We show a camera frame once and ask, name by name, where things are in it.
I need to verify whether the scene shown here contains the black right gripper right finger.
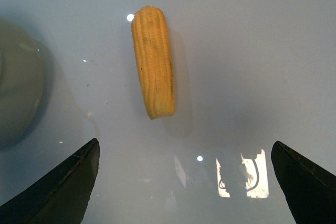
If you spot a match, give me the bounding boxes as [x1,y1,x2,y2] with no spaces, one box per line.
[271,141,335,223]

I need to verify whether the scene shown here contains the beige electric cooking pot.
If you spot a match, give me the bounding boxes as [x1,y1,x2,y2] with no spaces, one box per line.
[1,17,45,147]

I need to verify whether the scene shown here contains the yellow corn cob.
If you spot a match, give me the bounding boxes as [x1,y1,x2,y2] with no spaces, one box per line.
[131,6,175,120]

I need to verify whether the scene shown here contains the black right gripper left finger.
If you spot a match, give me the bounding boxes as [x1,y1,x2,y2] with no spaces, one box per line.
[1,138,100,223]

